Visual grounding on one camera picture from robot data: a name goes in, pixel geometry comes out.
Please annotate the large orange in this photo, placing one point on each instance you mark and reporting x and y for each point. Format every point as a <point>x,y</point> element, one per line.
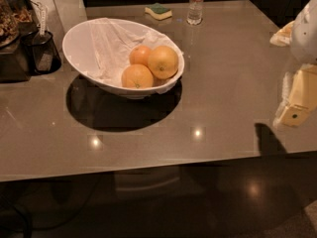
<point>163,62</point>

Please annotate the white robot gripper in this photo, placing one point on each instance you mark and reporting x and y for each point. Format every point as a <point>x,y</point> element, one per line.
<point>305,37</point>

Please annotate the white utensil in cup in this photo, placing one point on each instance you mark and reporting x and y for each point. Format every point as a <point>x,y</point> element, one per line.
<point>42,16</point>

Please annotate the dark appliance with food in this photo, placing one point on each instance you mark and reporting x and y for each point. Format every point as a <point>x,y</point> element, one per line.
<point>16,21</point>

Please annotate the back orange in bowl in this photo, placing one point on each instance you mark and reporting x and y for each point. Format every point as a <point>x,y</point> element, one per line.
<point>140,55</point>

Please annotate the green yellow sponge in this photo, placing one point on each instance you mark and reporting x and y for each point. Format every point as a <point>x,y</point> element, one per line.
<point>158,12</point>

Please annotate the black mesh cup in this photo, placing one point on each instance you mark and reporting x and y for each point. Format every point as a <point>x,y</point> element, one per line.
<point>42,53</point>

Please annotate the clear plastic water bottle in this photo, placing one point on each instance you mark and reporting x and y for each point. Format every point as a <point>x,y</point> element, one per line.
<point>194,14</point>

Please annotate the orange in bowl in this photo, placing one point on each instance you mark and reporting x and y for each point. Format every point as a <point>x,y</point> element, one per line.
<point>140,55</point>
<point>137,76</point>

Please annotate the white tilted bowl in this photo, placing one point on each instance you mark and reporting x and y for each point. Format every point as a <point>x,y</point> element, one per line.
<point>79,47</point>

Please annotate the front orange in bowl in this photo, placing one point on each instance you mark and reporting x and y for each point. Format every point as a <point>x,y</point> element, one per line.
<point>137,76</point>

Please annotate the white cloth in bowl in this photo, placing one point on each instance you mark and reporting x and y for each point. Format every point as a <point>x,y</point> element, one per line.
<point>133,58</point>

